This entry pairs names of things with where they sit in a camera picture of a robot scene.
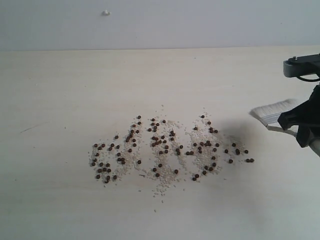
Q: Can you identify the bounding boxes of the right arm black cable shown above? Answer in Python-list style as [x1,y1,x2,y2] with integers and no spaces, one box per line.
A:
[296,74,320,83]

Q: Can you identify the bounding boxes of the white wooden paint brush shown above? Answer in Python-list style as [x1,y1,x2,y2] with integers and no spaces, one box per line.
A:
[249,98,320,158]

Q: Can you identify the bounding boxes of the scattered rice and brown pellets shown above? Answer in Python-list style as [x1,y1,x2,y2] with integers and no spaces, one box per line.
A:
[87,104,256,221]

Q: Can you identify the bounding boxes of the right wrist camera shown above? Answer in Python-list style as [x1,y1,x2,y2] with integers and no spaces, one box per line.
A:
[283,53,320,78]

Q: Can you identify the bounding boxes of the small white wall hook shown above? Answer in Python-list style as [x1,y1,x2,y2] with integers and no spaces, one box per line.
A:
[101,10,111,17]

